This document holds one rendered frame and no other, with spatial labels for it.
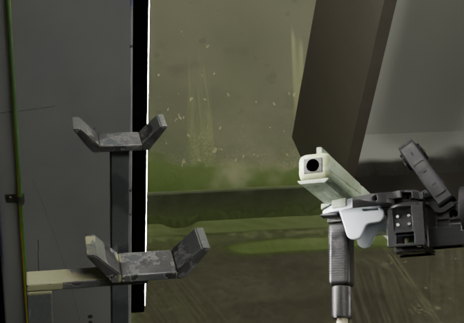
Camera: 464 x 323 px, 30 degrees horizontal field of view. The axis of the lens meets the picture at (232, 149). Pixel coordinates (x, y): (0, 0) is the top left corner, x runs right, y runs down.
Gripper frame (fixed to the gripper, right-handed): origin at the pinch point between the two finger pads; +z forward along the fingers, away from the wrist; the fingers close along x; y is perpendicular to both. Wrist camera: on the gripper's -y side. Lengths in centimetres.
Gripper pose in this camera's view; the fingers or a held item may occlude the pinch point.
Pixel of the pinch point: (335, 210)
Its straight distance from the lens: 130.9
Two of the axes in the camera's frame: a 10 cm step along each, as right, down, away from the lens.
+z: -9.1, 1.3, 3.9
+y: -0.2, 9.4, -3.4
